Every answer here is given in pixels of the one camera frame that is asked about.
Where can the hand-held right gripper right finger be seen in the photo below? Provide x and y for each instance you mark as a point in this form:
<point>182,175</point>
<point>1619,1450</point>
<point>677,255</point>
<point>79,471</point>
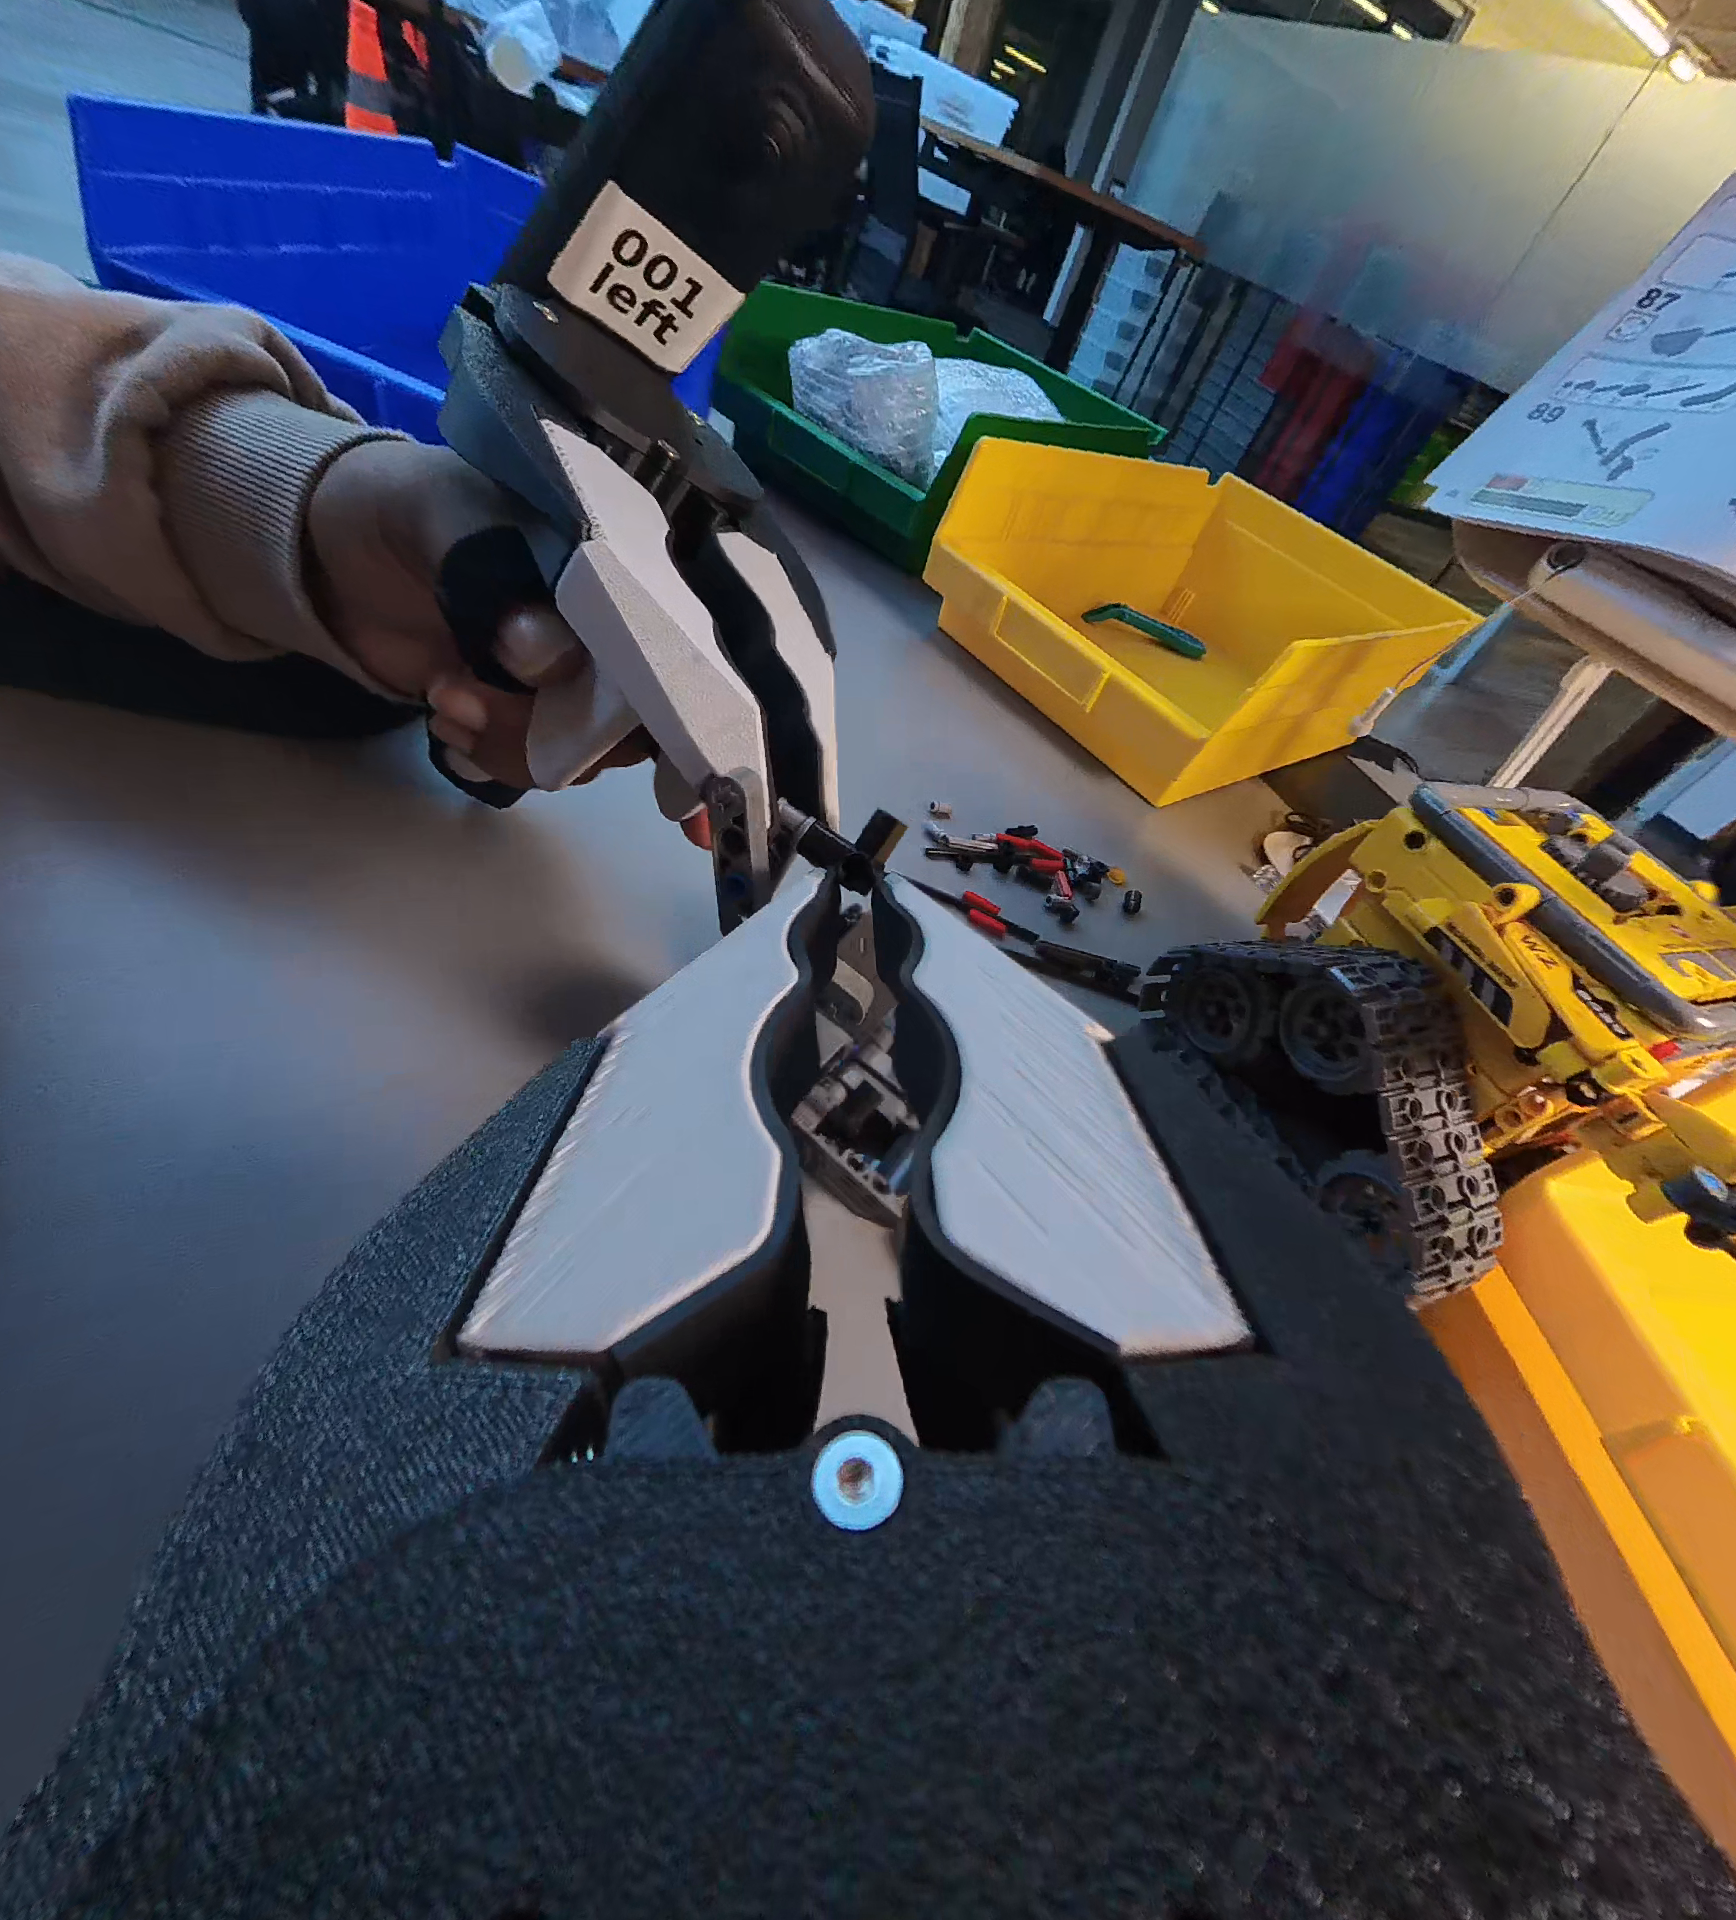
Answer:
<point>1079,1200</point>

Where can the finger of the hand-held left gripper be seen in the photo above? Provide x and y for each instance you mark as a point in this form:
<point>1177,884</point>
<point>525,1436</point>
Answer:
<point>643,601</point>
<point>804,639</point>

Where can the blue storage bin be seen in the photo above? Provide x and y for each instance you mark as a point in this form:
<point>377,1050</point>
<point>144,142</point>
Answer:
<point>283,211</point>

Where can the small yellow storage bin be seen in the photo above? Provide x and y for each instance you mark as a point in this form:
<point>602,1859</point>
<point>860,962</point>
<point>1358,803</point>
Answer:
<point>1182,704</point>

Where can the orange traffic cone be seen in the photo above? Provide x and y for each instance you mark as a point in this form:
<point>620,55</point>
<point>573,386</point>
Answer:
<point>381,69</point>

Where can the book stand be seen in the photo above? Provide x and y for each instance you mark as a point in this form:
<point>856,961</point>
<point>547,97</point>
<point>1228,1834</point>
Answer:
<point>1632,630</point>

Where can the large yellow storage bin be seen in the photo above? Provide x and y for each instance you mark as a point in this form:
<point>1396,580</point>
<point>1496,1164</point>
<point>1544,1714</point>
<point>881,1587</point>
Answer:
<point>1679,1424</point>

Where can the wooden background table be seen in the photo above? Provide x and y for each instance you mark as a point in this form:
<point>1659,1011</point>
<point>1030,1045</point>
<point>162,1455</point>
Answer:
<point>1062,189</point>

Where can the person's left forearm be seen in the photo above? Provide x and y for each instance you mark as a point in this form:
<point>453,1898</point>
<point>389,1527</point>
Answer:
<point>103,404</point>

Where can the stacked storage bins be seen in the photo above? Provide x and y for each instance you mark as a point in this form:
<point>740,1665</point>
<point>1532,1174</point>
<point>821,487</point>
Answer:
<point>1303,404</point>

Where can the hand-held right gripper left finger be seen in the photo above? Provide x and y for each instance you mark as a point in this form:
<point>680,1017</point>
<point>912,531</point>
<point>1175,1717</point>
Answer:
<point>629,1200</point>

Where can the green storage bin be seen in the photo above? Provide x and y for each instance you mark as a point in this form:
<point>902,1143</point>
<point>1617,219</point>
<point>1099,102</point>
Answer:
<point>838,480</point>

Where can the grey desk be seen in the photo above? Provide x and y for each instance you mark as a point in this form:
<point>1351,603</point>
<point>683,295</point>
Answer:
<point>209,975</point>

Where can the clear plastic bags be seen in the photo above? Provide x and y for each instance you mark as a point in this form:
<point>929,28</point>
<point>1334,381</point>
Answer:
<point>869,399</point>

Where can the green brick separator tool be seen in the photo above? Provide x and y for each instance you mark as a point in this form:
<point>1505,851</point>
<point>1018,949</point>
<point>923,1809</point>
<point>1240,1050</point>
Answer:
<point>1146,630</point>

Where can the black long beam piece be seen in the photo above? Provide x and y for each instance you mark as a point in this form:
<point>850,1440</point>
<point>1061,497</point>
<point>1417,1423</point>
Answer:
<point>1092,969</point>

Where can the instruction booklet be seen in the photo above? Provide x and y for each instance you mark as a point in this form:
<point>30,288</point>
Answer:
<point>1679,391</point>

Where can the person's left hand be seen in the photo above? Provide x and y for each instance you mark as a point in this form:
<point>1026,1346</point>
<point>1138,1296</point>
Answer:
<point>372,555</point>

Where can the pile of small building pieces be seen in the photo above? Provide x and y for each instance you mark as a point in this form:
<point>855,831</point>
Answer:
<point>1033,854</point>

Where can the yellow toy robot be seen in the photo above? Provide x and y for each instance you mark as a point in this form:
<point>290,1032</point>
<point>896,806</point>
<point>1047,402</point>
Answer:
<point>1528,961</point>

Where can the grey block head assembly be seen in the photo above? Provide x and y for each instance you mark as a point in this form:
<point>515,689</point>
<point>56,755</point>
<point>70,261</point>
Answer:
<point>856,1125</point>

